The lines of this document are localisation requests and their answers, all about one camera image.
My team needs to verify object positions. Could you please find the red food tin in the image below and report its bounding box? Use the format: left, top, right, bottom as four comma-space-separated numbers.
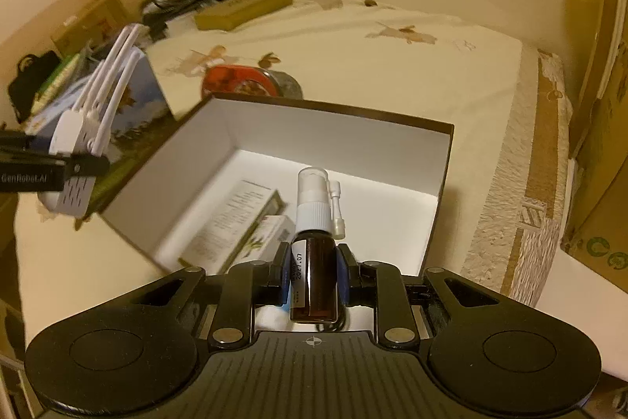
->
203, 64, 303, 100

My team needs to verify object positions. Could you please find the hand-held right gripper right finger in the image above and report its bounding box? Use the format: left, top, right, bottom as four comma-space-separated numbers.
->
336, 243, 513, 347

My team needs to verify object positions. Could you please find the green white packet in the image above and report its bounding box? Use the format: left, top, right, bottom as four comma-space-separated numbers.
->
33, 53, 83, 112

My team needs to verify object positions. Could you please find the olive flat box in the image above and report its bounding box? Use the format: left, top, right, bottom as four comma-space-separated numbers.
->
195, 0, 294, 31

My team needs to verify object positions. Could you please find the blue milk carton box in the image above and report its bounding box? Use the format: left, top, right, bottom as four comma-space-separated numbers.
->
27, 47, 173, 216

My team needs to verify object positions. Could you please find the brown spray bottle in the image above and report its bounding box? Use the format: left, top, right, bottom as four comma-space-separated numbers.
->
289, 167, 351, 324

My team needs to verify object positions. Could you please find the brown cardboard box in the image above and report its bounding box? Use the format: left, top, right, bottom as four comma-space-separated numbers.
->
51, 0, 132, 57

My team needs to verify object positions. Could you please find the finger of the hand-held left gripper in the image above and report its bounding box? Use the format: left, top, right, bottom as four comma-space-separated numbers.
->
0, 150, 111, 177
0, 131, 35, 150

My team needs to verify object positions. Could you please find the printed cream bed sheet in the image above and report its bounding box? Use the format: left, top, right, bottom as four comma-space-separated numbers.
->
14, 0, 576, 328

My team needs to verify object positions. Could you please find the large printed cardboard box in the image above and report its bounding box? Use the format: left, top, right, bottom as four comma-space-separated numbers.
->
560, 0, 628, 273

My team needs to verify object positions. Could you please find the brown storage box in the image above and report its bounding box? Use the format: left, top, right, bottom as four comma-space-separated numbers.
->
100, 92, 455, 287

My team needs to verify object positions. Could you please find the pile of black cables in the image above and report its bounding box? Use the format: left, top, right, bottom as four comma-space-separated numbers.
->
141, 0, 235, 38

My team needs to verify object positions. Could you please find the white router with antennas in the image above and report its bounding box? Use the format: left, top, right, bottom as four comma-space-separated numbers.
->
38, 24, 151, 220

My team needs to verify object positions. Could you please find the tall white medicine box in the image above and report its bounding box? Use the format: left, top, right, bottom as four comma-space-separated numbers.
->
179, 177, 286, 273

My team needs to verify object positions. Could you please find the black bag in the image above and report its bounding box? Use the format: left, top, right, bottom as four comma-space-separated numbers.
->
7, 53, 60, 124

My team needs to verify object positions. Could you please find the small green white medicine box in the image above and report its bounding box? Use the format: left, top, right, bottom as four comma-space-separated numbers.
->
239, 215, 296, 263

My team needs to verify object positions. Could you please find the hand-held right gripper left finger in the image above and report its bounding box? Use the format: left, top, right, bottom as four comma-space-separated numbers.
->
118, 242, 294, 347

